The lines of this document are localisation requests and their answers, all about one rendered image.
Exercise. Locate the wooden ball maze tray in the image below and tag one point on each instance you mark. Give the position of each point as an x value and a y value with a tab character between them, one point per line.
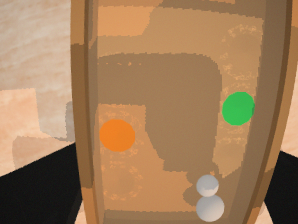
180	106

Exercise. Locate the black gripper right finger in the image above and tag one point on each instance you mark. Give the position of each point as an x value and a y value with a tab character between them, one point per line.
281	198

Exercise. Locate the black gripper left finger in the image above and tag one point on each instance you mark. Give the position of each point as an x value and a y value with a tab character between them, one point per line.
46	191

